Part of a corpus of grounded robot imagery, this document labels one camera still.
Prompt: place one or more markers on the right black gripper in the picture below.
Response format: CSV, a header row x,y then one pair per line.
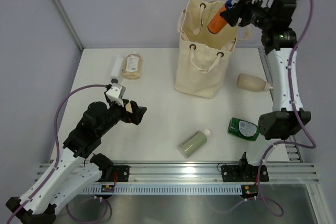
x,y
242,9

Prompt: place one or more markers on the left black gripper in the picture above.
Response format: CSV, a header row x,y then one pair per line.
x,y
136,115

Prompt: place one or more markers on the orange bottle blue cap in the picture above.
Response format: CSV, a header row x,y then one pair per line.
x,y
218,22

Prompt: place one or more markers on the white slim bottle black cap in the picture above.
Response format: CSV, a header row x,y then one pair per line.
x,y
117,69

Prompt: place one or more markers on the clear yellow liquid bottle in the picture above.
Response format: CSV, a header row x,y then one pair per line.
x,y
133,67

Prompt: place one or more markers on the beige squeeze bottle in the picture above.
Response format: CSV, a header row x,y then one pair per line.
x,y
252,83

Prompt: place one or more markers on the green dish soap bottle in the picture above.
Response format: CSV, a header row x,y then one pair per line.
x,y
243,129

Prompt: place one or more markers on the cream pump bottle floral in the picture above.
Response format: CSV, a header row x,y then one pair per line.
x,y
128,108

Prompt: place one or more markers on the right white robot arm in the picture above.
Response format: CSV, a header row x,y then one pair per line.
x,y
278,36

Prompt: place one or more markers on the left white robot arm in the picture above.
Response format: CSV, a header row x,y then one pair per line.
x,y
76,166

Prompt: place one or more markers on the cream canvas tote bag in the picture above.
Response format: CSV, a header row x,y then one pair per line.
x,y
203,57

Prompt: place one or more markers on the sage green Murrayle bottle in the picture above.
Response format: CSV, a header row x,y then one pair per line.
x,y
194,142

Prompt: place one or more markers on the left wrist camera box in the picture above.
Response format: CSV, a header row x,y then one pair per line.
x,y
114,94

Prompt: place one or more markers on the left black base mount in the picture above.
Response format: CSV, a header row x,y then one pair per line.
x,y
121,173

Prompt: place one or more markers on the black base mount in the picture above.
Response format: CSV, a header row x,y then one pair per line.
x,y
234,173
121,173

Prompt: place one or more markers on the white slotted cable duct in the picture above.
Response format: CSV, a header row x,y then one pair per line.
x,y
220,189

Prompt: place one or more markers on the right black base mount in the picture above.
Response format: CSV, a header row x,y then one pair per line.
x,y
234,173

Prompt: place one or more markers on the aluminium front rail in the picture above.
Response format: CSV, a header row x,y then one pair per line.
x,y
208,173

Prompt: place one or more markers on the aluminium rail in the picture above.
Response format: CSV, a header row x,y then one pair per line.
x,y
208,173
287,116

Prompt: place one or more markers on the right side aluminium rail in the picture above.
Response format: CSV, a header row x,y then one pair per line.
x,y
287,116

